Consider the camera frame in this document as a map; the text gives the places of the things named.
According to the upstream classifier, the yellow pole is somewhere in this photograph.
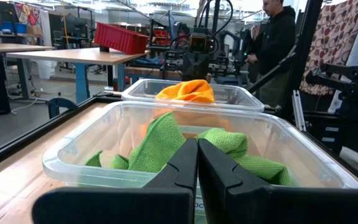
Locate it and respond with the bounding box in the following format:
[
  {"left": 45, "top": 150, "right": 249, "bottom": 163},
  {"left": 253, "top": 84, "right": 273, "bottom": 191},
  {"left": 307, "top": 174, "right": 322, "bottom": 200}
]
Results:
[{"left": 61, "top": 2, "right": 69, "bottom": 49}]

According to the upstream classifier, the wooden table with blue legs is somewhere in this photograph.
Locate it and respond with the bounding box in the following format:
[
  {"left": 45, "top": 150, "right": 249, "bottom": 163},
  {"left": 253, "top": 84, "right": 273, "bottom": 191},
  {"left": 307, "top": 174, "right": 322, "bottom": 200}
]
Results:
[{"left": 6, "top": 46, "right": 151, "bottom": 105}]

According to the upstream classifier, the silver aluminium bar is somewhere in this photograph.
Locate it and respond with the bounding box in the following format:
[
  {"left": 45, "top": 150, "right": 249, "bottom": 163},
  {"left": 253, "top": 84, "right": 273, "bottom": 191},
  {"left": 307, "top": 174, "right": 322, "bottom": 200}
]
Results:
[{"left": 291, "top": 89, "right": 306, "bottom": 132}]

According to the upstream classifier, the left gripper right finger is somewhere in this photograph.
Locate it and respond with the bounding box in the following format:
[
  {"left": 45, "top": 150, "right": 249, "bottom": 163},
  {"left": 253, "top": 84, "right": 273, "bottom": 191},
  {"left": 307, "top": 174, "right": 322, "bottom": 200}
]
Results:
[{"left": 198, "top": 138, "right": 358, "bottom": 224}]

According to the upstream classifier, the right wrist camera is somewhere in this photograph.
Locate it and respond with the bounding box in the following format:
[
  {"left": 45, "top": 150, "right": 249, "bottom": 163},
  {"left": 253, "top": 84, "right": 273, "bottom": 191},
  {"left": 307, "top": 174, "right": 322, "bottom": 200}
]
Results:
[{"left": 190, "top": 32, "right": 208, "bottom": 53}]

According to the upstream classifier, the person's hand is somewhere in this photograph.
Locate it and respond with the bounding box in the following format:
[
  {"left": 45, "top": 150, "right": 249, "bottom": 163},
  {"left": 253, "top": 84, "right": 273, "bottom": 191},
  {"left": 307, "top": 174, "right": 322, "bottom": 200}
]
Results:
[{"left": 246, "top": 53, "right": 260, "bottom": 65}]

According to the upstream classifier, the black equipment mount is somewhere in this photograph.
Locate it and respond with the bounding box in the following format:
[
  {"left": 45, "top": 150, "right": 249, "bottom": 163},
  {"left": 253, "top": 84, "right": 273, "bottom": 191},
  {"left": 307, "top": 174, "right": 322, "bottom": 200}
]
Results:
[{"left": 305, "top": 60, "right": 358, "bottom": 174}]

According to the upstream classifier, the person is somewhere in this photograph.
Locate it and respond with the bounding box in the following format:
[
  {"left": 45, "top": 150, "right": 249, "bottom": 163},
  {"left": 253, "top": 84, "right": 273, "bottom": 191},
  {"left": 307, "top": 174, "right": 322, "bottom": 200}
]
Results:
[{"left": 246, "top": 0, "right": 298, "bottom": 108}]

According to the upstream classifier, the circle patterned cloth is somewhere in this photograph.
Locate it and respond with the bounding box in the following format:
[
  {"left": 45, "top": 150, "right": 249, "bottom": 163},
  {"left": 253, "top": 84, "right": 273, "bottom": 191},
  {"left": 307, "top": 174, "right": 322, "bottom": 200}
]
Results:
[{"left": 300, "top": 0, "right": 358, "bottom": 96}]

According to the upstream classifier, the green microfiber towel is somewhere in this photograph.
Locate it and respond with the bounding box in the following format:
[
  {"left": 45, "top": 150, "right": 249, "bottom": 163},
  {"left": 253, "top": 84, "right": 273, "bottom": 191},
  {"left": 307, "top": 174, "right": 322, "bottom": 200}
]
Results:
[
  {"left": 85, "top": 111, "right": 188, "bottom": 174},
  {"left": 196, "top": 127, "right": 293, "bottom": 187}
]

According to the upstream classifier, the white printed sticker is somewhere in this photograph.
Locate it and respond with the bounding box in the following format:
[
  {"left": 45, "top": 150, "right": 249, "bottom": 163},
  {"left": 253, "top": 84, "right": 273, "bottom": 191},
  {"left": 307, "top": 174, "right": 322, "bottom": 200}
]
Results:
[{"left": 193, "top": 186, "right": 209, "bottom": 224}]

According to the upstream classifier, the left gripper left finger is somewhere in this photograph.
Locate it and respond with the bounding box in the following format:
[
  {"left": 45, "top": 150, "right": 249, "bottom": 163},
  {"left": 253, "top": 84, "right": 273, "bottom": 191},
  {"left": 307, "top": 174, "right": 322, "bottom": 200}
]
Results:
[{"left": 31, "top": 138, "right": 198, "bottom": 224}]

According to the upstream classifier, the white floor cable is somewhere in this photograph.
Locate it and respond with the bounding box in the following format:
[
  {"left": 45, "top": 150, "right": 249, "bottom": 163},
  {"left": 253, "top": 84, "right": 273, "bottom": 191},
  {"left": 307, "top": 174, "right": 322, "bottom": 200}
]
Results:
[{"left": 11, "top": 96, "right": 48, "bottom": 115}]

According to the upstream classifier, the white trash bag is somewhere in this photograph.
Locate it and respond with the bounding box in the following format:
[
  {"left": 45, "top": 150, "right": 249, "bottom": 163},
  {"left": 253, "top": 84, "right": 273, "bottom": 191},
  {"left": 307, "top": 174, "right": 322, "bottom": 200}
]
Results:
[{"left": 37, "top": 60, "right": 58, "bottom": 80}]

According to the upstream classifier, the wooden table with dark legs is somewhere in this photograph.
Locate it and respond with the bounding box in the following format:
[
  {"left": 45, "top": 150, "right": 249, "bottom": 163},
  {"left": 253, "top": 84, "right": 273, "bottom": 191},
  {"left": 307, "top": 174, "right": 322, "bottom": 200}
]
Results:
[{"left": 0, "top": 42, "right": 55, "bottom": 100}]

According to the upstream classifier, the orange microfiber towel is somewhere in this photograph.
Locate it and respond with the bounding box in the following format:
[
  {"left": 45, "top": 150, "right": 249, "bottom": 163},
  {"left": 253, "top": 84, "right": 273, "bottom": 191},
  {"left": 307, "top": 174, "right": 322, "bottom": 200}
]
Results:
[{"left": 141, "top": 79, "right": 232, "bottom": 138}]

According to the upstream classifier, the red plastic bin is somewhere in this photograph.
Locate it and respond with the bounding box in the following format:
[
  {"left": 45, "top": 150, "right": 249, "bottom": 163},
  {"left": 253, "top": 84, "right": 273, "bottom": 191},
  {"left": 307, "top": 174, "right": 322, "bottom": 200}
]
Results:
[{"left": 93, "top": 21, "right": 151, "bottom": 55}]

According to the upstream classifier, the colourful patterned cloth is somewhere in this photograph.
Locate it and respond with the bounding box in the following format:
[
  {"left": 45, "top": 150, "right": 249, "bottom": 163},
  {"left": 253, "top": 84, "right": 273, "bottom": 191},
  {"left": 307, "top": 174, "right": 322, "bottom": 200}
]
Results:
[{"left": 13, "top": 2, "right": 42, "bottom": 27}]

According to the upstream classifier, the blue storage bin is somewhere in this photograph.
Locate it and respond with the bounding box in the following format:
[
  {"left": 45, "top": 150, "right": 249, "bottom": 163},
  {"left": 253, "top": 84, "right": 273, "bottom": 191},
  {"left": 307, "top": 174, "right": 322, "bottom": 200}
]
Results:
[{"left": 1, "top": 21, "right": 27, "bottom": 34}]

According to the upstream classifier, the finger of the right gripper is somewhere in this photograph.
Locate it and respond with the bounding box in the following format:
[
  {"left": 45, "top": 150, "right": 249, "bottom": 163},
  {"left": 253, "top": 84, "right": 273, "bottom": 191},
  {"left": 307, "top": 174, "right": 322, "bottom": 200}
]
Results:
[
  {"left": 196, "top": 53, "right": 211, "bottom": 82},
  {"left": 182, "top": 53, "right": 197, "bottom": 82}
]

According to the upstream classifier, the clear plastic bin with label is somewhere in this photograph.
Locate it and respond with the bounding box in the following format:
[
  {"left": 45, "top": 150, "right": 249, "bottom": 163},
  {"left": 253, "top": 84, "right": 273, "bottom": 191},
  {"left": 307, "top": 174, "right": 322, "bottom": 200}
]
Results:
[{"left": 42, "top": 100, "right": 358, "bottom": 224}]

